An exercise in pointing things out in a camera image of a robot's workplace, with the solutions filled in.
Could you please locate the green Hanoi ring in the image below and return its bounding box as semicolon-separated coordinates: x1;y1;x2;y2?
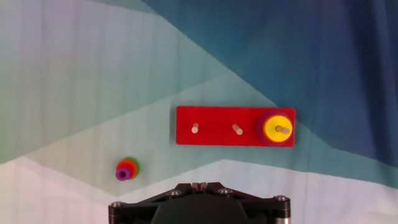
126;157;140;180

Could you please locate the large purple Hanoi ring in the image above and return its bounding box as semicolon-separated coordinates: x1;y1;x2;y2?
256;111;295;147

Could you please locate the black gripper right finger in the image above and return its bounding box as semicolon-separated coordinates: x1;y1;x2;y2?
199;182;292;224

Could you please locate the small red Hanoi ring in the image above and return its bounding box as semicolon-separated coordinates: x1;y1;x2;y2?
116;161;136;180

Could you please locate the large red Hanoi ring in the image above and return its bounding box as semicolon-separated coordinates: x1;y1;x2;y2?
258;112;293;146

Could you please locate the large orange Hanoi ring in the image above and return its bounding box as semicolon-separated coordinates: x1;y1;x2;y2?
261;113;292;144

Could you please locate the small orange Hanoi ring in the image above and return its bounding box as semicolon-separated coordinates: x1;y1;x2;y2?
116;159;138;180

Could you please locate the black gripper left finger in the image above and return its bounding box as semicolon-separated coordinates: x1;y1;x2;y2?
108;182;200;224

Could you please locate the blue green white cloth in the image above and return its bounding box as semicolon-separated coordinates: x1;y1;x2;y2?
0;0;398;224

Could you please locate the yellow Hanoi ring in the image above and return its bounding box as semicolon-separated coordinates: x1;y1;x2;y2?
263;114;294;143

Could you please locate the red Hanoi base with pegs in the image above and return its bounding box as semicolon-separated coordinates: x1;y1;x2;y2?
175;106;296;148

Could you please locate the small purple Hanoi ring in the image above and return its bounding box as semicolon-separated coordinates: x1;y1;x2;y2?
115;167;131;182

